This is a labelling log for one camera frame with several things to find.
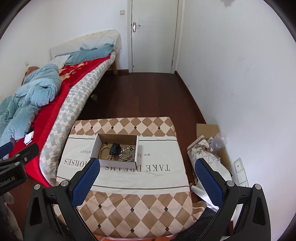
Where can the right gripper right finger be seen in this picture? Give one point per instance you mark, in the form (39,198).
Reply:
(212,181)

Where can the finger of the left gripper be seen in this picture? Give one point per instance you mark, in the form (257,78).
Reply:
(6,149)
(25,155)

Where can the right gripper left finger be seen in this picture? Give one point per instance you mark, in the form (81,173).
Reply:
(82,181)

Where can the black smartwatch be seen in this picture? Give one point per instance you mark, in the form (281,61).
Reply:
(115,149)

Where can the white paper on bed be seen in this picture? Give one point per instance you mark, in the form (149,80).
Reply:
(28,138)

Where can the white power strip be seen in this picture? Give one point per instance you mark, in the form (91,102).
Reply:
(241,177)

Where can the checkered bed mattress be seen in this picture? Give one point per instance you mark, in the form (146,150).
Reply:
(68,113)

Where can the light blue quilt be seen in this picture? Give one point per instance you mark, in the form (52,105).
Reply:
(39,89)

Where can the floral patterned fabric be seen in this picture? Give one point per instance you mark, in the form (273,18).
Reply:
(200,149)

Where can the white cardboard box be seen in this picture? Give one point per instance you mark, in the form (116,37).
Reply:
(127,159)

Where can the clear plastic wrapping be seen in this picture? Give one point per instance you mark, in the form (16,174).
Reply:
(218,142)

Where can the flat brown cardboard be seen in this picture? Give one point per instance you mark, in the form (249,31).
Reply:
(207,131)

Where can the checkered printed tablecloth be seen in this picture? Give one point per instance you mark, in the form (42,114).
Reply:
(151,200)

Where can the red bed sheet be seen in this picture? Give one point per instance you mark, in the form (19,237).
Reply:
(46,117)

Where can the white wooden headboard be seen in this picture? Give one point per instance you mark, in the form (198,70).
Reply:
(89,41)

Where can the white door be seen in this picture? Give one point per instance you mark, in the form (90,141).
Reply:
(153,48)

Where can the silver door handle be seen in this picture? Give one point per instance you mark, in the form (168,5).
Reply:
(135,26)

